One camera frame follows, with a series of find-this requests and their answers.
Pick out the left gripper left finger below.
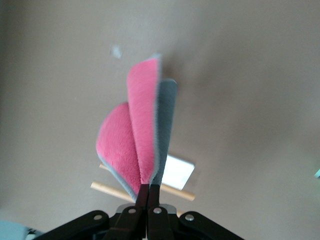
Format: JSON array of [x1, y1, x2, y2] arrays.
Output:
[[37, 184, 150, 240]]

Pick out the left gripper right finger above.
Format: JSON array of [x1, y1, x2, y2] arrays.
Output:
[[146, 185, 246, 240]]

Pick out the pink and grey cloth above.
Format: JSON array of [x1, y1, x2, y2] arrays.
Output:
[[94, 52, 179, 203]]

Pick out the white rectangular tray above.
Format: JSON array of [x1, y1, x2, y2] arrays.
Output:
[[161, 154, 196, 192]]

